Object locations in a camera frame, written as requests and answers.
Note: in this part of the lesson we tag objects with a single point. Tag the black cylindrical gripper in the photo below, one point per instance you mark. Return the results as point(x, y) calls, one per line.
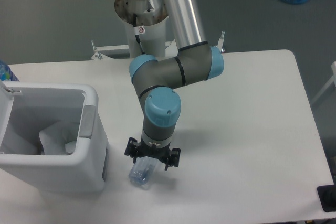
point(171, 158)

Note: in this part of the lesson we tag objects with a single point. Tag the crushed clear plastic bottle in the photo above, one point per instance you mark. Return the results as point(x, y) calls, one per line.
point(142, 171)

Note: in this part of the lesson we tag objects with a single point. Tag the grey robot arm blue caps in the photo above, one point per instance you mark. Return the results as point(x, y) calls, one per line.
point(155, 81)

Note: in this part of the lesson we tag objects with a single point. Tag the white open trash can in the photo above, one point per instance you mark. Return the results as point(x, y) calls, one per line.
point(28, 108)

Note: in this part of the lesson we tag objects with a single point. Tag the blue bottle at table edge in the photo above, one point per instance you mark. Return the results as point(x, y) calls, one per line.
point(6, 73)

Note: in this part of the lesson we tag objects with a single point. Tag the black clamp at table corner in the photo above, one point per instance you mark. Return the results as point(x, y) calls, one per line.
point(327, 197)

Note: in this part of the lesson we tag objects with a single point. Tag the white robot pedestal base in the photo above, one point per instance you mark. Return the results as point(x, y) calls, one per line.
point(160, 27)

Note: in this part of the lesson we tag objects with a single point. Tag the white frame at right edge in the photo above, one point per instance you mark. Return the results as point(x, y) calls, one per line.
point(326, 90)

